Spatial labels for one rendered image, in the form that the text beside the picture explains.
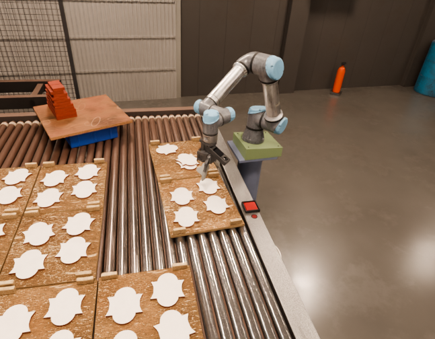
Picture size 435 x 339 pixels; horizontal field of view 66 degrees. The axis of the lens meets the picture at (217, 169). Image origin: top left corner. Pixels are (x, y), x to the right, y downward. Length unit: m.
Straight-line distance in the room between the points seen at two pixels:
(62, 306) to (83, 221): 0.43
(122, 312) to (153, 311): 0.11
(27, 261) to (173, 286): 0.59
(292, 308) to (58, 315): 0.82
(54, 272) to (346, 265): 2.13
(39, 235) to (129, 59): 3.77
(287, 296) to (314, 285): 1.29
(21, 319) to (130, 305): 0.35
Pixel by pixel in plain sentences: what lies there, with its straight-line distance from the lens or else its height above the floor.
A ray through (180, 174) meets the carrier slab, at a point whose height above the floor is 0.94.
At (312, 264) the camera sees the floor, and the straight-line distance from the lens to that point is 2.80.
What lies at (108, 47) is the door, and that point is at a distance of 5.04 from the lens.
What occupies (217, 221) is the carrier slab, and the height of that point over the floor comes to 0.94.
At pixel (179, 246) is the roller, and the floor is 0.92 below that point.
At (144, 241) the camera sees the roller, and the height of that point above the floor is 0.92.
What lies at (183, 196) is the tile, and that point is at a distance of 1.71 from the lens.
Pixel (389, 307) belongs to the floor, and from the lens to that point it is 2.78.
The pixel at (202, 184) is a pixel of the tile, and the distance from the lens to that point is 1.80.
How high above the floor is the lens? 2.02
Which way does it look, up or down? 34 degrees down
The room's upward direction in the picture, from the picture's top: 4 degrees clockwise
